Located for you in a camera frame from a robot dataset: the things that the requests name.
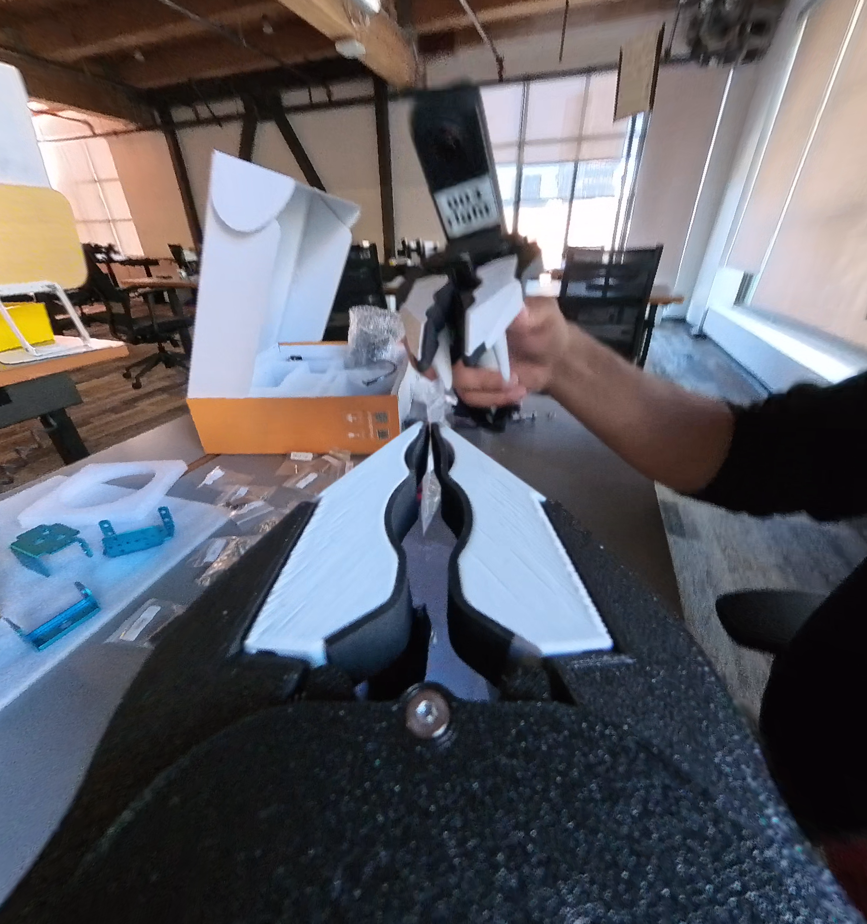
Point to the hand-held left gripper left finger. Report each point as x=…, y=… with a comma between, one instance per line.
x=339, y=570

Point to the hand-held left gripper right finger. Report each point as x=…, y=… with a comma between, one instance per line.
x=527, y=570

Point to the black swivel office chair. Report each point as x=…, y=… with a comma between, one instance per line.
x=126, y=303

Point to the hanging cardboard sign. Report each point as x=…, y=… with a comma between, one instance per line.
x=639, y=72

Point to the teal claw-shaped bracket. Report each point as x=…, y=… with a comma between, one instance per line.
x=43, y=538

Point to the blue holed U bracket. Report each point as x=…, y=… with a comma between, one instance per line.
x=137, y=541

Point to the clear bubble wrap bundle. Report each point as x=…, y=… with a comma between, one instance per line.
x=375, y=336

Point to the small blue U bracket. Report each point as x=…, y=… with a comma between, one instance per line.
x=58, y=628

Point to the bright glass window wall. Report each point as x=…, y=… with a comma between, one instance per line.
x=549, y=123

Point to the pile of small hardware bags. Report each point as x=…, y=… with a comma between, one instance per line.
x=213, y=476

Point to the white laptop stand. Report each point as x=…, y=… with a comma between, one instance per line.
x=50, y=349

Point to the person's right hand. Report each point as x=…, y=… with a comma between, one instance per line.
x=541, y=354

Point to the crumpled silver foil bag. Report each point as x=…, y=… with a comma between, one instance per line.
x=484, y=419

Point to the orange and white cardboard box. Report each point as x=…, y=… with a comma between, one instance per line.
x=289, y=426

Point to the black mesh-back chair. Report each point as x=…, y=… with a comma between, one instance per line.
x=606, y=303

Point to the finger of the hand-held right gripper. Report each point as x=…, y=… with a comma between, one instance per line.
x=422, y=317
x=495, y=303

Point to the person's right forearm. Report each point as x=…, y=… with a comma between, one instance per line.
x=693, y=433

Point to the yellow box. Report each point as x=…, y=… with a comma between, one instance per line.
x=7, y=328

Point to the white divider panel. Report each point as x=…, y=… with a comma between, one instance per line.
x=0, y=123

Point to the beige roller window blinds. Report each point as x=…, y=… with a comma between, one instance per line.
x=823, y=180

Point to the grey desk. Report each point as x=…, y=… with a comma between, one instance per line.
x=585, y=469

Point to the small clear zip bag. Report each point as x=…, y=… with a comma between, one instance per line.
x=427, y=498

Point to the wooden office desk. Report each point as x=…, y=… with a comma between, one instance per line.
x=14, y=372

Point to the black high-back chair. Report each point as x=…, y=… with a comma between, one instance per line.
x=365, y=281

